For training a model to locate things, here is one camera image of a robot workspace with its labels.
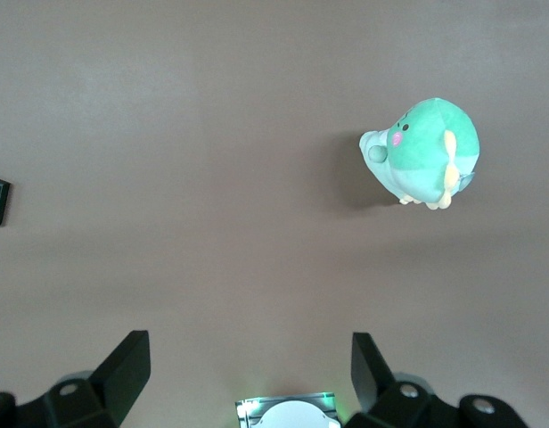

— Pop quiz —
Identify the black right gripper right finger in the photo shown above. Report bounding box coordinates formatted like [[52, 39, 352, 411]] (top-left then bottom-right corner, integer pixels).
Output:
[[345, 332, 529, 428]]

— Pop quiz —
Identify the green dinosaur plush toy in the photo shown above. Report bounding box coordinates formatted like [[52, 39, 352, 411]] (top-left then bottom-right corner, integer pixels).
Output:
[[358, 97, 479, 210]]

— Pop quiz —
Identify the brown table cover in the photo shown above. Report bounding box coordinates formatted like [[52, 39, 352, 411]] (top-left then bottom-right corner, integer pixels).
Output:
[[0, 0, 549, 428]]

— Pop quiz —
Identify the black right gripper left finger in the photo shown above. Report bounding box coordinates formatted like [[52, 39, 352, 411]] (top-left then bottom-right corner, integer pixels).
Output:
[[0, 330, 150, 428]]

